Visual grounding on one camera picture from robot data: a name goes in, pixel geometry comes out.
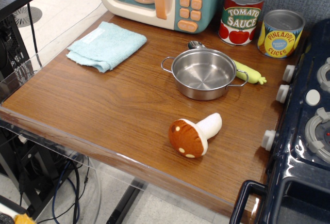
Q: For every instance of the silver metal pot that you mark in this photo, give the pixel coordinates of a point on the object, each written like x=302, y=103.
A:
x=203, y=74

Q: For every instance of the toy microwave oven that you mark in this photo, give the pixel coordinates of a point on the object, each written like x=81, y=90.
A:
x=165, y=2

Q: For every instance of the tomato sauce can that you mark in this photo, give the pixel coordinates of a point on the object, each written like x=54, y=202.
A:
x=239, y=20

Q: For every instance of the light blue folded cloth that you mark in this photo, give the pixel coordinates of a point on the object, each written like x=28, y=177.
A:
x=105, y=47

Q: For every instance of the pineapple slices can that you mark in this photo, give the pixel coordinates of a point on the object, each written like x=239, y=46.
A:
x=280, y=33

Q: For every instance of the plush brown mushroom toy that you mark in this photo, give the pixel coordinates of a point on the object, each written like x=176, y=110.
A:
x=191, y=139

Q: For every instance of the dark blue toy stove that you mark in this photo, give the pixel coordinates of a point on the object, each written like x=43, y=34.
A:
x=297, y=186

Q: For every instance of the black table leg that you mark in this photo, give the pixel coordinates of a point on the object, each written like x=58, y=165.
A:
x=124, y=205

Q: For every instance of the yellow object bottom left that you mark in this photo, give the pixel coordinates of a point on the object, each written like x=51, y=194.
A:
x=23, y=219

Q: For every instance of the spoon with green handle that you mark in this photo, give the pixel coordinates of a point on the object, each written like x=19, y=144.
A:
x=254, y=76

